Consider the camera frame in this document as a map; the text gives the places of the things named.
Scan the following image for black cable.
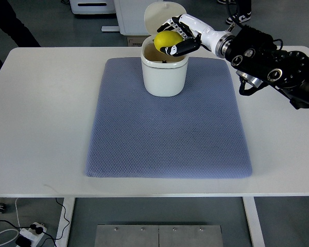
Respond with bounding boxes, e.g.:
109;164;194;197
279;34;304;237
0;197;70;247

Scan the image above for yellow lemon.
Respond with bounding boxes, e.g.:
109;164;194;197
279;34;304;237
153;30;184;51

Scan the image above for right white table leg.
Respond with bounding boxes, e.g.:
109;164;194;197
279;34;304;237
243;197;265;247

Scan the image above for metal floor plate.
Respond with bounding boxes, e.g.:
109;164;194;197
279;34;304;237
94;225;224;246

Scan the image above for person dark trousers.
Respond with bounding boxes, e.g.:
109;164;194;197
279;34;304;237
0;0;41;72

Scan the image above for white cable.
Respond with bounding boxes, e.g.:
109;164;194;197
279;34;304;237
0;197;23;247

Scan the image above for white appliance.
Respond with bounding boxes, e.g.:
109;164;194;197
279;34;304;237
70;0;116;14

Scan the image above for blue textured mat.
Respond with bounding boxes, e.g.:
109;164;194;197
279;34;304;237
85;57;252;179

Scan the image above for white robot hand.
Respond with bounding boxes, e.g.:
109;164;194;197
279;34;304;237
157;14;233;57

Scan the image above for white table leg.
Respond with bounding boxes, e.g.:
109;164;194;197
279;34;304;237
55;197;75;247
243;197;265;247

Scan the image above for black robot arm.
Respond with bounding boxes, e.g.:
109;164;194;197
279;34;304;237
157;14;309;109

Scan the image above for cardboard box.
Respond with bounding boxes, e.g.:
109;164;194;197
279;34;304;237
127;36;148;47

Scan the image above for white cabinet base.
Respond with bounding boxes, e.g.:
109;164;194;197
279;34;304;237
101;0;157;36

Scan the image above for black and white sneaker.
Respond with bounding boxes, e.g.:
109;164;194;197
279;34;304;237
226;12;251;24

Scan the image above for white trash bin with lid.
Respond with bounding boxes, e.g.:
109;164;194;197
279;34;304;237
141;2;188;97

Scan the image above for left white table leg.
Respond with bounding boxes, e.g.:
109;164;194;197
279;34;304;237
55;197;75;247

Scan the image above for white power strip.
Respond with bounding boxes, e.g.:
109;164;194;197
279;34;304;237
15;222;47;247

